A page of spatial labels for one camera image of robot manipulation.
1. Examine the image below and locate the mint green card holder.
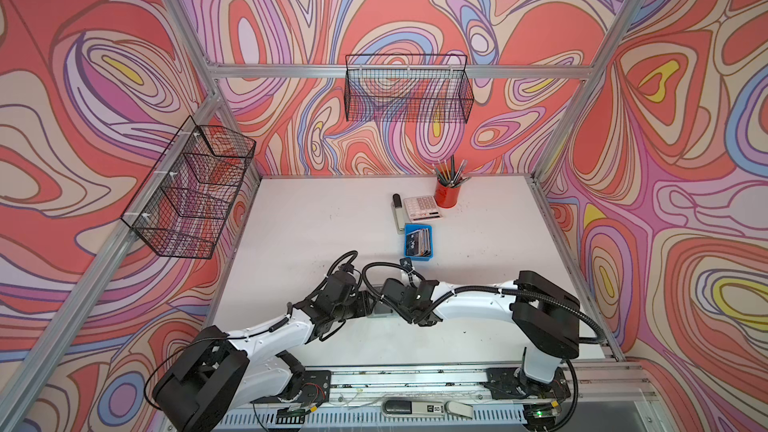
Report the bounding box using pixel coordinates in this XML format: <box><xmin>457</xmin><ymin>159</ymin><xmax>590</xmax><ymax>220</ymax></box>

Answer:
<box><xmin>366</xmin><ymin>288</ymin><xmax>395</xmax><ymax>319</ymax></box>

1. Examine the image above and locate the black wire basket wall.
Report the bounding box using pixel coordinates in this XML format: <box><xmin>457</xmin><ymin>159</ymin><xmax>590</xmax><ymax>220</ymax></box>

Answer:
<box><xmin>121</xmin><ymin>118</ymin><xmax>255</xmax><ymax>259</ymax></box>
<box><xmin>344</xmin><ymin>53</ymin><xmax>475</xmax><ymax>124</ymax></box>

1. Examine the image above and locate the pink desk calculator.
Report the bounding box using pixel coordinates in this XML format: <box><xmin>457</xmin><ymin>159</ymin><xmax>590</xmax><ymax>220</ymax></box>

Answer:
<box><xmin>402</xmin><ymin>195</ymin><xmax>442</xmax><ymax>223</ymax></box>

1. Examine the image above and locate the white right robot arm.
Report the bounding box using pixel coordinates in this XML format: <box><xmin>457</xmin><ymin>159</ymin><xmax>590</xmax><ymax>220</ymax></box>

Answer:
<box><xmin>371</xmin><ymin>270</ymin><xmax>606</xmax><ymax>400</ymax></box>

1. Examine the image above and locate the black wire basket left wall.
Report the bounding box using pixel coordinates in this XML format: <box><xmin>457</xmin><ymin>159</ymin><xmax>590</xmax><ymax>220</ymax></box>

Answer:
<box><xmin>121</xmin><ymin>118</ymin><xmax>255</xmax><ymax>259</ymax></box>

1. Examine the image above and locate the grey handheld device on rail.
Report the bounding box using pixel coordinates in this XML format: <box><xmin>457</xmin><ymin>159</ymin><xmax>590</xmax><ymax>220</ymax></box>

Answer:
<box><xmin>382</xmin><ymin>398</ymin><xmax>474</xmax><ymax>419</ymax></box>

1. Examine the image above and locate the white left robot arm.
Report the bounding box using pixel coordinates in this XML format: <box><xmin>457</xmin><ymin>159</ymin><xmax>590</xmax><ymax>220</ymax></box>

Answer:
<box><xmin>143</xmin><ymin>250</ymin><xmax>373</xmax><ymax>431</ymax></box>

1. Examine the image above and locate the beige stapler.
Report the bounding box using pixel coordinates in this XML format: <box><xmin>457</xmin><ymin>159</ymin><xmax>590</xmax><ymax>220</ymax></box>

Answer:
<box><xmin>392</xmin><ymin>193</ymin><xmax>407</xmax><ymax>234</ymax></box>

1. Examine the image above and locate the blue plastic card tray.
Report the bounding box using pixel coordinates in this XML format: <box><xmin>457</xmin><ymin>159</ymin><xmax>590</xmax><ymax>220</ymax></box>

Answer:
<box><xmin>404</xmin><ymin>224</ymin><xmax>434</xmax><ymax>261</ymax></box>

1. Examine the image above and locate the red metal pencil bucket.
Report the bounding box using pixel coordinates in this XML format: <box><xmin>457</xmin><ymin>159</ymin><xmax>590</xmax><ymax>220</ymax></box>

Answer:
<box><xmin>434</xmin><ymin>182</ymin><xmax>461</xmax><ymax>209</ymax></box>

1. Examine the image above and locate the stack of cards in tray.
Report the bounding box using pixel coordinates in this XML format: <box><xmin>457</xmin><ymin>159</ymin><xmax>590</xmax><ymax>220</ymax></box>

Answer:
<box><xmin>405</xmin><ymin>228</ymin><xmax>432</xmax><ymax>257</ymax></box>

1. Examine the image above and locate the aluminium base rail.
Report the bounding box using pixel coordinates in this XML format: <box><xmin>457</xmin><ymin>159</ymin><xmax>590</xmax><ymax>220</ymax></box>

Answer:
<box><xmin>211</xmin><ymin>361</ymin><xmax>673</xmax><ymax>431</ymax></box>

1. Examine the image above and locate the black wire basket back wall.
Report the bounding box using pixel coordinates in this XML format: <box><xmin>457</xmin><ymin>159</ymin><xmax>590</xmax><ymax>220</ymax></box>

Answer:
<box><xmin>344</xmin><ymin>53</ymin><xmax>475</xmax><ymax>124</ymax></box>

